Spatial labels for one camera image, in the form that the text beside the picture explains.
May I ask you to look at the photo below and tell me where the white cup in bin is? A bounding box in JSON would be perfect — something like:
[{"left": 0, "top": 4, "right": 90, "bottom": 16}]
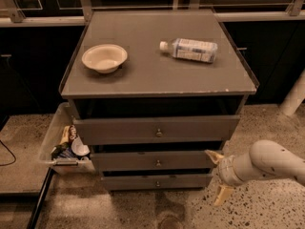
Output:
[{"left": 71, "top": 137, "right": 90, "bottom": 156}]

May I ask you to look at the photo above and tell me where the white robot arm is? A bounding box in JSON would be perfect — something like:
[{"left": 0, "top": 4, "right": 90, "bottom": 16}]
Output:
[{"left": 205, "top": 140, "right": 305, "bottom": 206}]

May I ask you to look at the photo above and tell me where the grey drawer cabinet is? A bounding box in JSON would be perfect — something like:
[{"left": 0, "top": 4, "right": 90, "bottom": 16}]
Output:
[{"left": 61, "top": 10, "right": 258, "bottom": 178}]

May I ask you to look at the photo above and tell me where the black cable on floor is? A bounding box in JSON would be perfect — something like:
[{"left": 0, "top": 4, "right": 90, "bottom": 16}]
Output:
[{"left": 0, "top": 139, "right": 17, "bottom": 168}]

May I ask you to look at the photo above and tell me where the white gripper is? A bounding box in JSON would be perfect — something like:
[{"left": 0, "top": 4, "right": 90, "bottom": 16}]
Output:
[{"left": 205, "top": 150, "right": 243, "bottom": 206}]

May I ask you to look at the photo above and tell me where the clear plastic water bottle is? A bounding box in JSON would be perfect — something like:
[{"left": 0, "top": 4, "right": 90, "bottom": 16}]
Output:
[{"left": 159, "top": 38, "right": 218, "bottom": 63}]

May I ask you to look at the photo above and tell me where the clear plastic storage bin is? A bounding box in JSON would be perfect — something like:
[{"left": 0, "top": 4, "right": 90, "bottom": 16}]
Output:
[{"left": 38, "top": 102, "right": 95, "bottom": 175}]

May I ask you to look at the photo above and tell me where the grey top drawer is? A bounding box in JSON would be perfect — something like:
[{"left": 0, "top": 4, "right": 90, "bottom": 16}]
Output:
[{"left": 73, "top": 115, "right": 239, "bottom": 145}]

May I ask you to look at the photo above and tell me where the grey drawer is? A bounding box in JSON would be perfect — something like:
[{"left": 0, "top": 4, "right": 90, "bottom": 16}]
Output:
[
  {"left": 73, "top": 115, "right": 239, "bottom": 145},
  {"left": 101, "top": 174, "right": 213, "bottom": 191},
  {"left": 91, "top": 151, "right": 214, "bottom": 171}
]

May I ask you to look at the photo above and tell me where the snack bag in bin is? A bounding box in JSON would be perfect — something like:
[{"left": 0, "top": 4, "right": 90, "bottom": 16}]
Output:
[{"left": 60, "top": 125, "right": 78, "bottom": 144}]

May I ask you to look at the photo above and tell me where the white post leg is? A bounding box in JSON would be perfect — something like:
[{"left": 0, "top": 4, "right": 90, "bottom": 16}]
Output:
[{"left": 279, "top": 70, "right": 305, "bottom": 116}]

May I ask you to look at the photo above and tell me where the metal railing frame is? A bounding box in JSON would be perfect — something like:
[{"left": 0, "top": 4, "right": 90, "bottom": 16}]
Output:
[{"left": 0, "top": 0, "right": 305, "bottom": 25}]

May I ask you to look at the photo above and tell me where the grey bottom drawer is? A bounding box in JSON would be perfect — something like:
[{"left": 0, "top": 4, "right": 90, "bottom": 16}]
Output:
[{"left": 101, "top": 174, "right": 213, "bottom": 191}]

